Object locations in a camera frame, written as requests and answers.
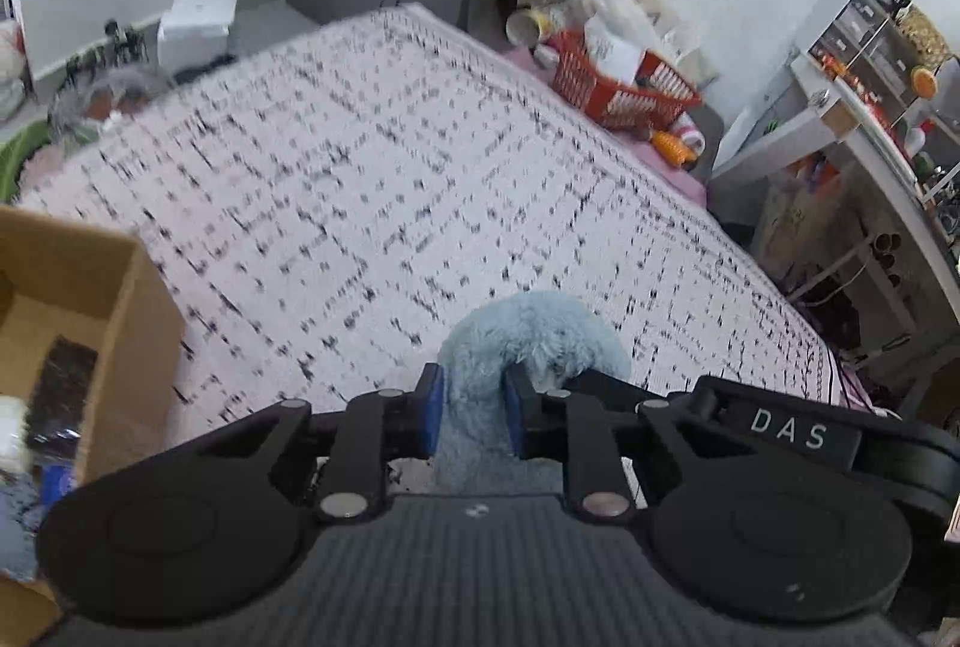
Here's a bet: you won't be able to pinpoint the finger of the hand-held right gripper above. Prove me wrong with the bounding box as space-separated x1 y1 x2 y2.
559 368 677 415

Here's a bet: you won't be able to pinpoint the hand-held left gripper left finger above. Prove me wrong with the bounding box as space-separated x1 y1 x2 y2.
169 362 447 522

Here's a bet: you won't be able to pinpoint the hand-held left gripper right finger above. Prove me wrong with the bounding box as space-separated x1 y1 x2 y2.
504 363 722 519

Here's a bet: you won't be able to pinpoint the grey plush toy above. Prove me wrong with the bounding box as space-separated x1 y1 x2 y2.
435 290 633 495

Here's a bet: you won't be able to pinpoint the black cloth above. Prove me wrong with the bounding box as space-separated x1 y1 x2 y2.
22 336 99 454

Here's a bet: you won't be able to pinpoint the blue planet print tissue pack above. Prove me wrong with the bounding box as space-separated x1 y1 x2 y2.
41 459 77 507

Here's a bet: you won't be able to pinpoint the brown cardboard box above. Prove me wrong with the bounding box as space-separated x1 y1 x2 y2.
0 206 185 647

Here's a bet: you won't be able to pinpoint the white soft tissue pack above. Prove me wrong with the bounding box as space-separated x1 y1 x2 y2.
0 396 33 468

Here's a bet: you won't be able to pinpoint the blue-grey knitted pouch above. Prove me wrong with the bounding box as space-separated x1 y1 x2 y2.
0 482 43 577

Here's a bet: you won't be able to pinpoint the orange toy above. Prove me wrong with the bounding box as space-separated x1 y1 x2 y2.
651 129 692 169

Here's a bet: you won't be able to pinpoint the white black checked blanket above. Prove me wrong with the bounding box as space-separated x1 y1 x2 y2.
15 2 842 499

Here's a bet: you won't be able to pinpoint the small white bottle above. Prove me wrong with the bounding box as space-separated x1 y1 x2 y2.
672 118 707 157

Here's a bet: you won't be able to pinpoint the white desk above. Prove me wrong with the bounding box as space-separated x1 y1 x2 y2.
709 53 960 349

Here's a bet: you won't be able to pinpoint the red plastic basket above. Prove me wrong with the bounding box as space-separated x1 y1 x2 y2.
550 28 706 132

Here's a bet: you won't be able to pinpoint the paper cup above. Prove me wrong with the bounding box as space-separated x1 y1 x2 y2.
506 8 557 49

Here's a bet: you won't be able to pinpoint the grey drawer organizer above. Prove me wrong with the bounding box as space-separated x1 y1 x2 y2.
806 0 913 87

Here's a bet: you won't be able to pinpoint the wicker basket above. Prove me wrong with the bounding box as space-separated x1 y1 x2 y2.
896 5 950 67

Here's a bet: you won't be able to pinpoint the grey plastic bag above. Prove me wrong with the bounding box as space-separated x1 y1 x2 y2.
49 68 175 147

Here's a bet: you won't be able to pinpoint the white flat box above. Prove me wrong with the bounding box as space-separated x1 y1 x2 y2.
157 0 239 72

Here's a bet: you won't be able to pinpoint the small dark toy figures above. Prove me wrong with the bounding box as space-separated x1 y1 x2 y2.
64 19 148 87

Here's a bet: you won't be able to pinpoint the white plastic bag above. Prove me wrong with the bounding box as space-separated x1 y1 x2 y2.
0 19 28 120

